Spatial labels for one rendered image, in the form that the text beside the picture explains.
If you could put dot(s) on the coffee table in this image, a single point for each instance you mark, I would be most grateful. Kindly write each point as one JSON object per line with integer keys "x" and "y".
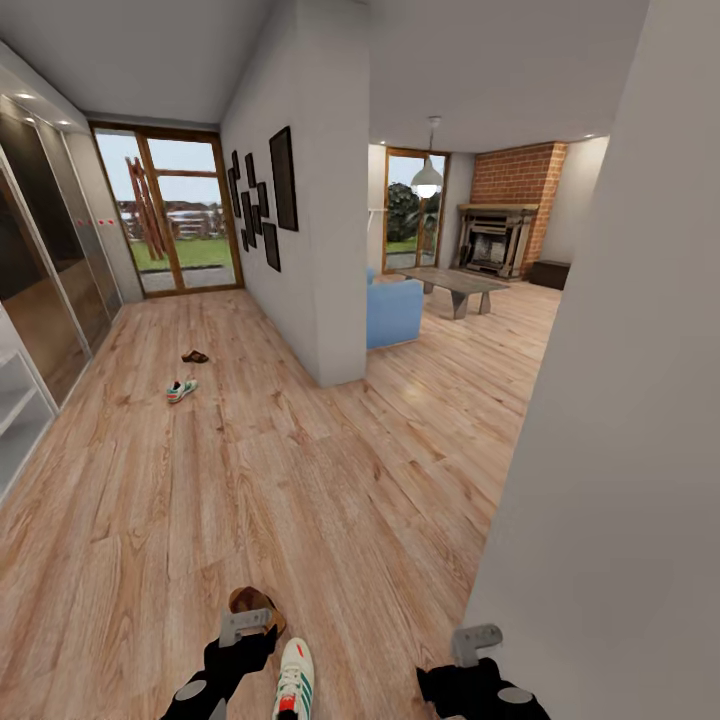
{"x": 460, "y": 285}

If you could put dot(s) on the gym shoe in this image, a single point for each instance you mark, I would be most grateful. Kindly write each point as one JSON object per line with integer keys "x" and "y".
{"x": 180, "y": 389}
{"x": 296, "y": 683}

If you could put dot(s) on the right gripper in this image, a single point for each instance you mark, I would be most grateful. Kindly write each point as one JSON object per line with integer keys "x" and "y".
{"x": 450, "y": 686}

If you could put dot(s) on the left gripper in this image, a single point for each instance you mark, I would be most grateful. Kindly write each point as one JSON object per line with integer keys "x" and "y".
{"x": 248, "y": 655}

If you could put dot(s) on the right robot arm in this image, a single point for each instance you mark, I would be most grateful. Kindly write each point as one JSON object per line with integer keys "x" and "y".
{"x": 473, "y": 686}

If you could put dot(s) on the sofa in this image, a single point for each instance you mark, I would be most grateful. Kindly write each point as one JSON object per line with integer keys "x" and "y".
{"x": 394, "y": 312}

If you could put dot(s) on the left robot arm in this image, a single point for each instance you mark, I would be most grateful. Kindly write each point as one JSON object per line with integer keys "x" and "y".
{"x": 205, "y": 696}

